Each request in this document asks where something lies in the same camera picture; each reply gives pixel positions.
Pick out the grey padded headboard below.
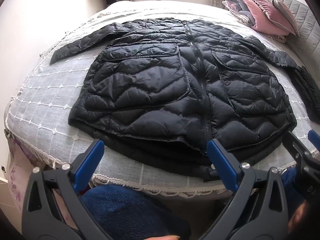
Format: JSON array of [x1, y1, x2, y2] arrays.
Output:
[[281, 0, 319, 68]]

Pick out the folded pink grey quilt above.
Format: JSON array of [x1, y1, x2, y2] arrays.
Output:
[[222, 0, 286, 43]]

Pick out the folded black garment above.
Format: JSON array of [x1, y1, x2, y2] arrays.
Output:
[[287, 66, 320, 124]]

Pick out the black quilted down jacket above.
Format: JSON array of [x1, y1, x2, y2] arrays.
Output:
[[49, 17, 307, 181]]

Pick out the left hand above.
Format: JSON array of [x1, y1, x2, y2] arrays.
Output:
[[145, 235, 180, 240]]

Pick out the right hand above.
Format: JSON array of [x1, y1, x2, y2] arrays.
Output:
[[286, 201, 319, 240]]

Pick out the navy fleece trousers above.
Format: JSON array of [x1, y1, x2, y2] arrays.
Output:
[[81, 185, 191, 239]]

